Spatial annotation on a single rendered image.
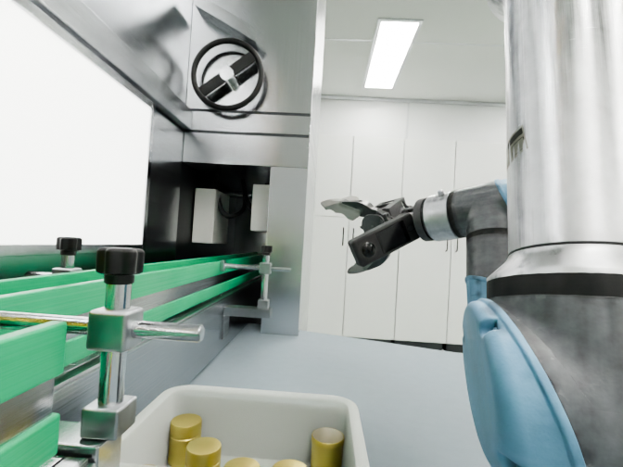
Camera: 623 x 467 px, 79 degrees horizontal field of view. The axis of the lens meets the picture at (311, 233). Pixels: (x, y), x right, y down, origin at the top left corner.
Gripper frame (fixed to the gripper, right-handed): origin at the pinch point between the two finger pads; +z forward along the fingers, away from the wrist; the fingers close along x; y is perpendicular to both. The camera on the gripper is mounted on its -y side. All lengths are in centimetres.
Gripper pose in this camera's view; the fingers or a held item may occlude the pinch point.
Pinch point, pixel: (332, 239)
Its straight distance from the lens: 73.6
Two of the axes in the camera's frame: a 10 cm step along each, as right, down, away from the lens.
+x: -3.6, -9.1, -1.9
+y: 6.0, -3.8, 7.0
